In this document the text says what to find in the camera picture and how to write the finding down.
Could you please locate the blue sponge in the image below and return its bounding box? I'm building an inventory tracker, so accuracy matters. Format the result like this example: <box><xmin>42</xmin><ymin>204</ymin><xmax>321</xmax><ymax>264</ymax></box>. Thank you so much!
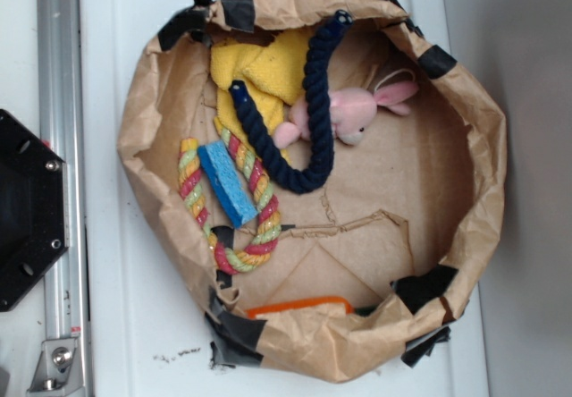
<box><xmin>198</xmin><ymin>140</ymin><xmax>257</xmax><ymax>227</ymax></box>

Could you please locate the pink plush bunny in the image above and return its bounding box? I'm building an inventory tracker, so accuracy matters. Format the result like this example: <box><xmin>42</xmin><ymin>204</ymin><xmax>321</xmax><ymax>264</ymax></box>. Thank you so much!
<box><xmin>272</xmin><ymin>69</ymin><xmax>419</xmax><ymax>149</ymax></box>

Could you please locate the yellow cloth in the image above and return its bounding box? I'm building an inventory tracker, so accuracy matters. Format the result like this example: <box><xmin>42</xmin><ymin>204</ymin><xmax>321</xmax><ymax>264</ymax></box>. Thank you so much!
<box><xmin>210</xmin><ymin>28</ymin><xmax>314</xmax><ymax>148</ymax></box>

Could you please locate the brown paper bag bin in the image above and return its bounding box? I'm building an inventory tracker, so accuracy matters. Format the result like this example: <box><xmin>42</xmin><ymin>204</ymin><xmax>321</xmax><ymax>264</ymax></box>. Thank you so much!
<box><xmin>117</xmin><ymin>0</ymin><xmax>507</xmax><ymax>383</ymax></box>

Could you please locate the orange pipe cleaner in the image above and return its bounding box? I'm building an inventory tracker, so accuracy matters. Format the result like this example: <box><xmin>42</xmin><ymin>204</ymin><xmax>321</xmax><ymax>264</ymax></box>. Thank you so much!
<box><xmin>246</xmin><ymin>296</ymin><xmax>355</xmax><ymax>319</ymax></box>

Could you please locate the multicolour twisted rope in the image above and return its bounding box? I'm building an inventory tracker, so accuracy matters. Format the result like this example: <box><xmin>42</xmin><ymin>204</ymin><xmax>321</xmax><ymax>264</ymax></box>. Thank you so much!
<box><xmin>177</xmin><ymin>127</ymin><xmax>282</xmax><ymax>275</ymax></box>

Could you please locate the dark blue rope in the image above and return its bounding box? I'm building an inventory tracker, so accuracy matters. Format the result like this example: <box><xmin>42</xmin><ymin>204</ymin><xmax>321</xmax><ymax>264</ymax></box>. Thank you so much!
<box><xmin>228</xmin><ymin>9</ymin><xmax>354</xmax><ymax>196</ymax></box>

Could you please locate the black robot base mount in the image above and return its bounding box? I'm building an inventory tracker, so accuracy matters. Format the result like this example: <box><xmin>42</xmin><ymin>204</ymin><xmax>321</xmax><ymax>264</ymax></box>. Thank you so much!
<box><xmin>1</xmin><ymin>109</ymin><xmax>67</xmax><ymax>312</ymax></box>

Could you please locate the metal corner bracket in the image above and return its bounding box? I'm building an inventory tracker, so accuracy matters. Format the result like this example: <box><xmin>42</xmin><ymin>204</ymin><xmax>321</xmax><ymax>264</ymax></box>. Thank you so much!
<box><xmin>26</xmin><ymin>337</ymin><xmax>83</xmax><ymax>396</ymax></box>

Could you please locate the aluminium rail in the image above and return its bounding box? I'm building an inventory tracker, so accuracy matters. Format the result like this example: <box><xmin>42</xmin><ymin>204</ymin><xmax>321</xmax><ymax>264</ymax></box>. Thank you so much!
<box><xmin>38</xmin><ymin>0</ymin><xmax>94</xmax><ymax>396</ymax></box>

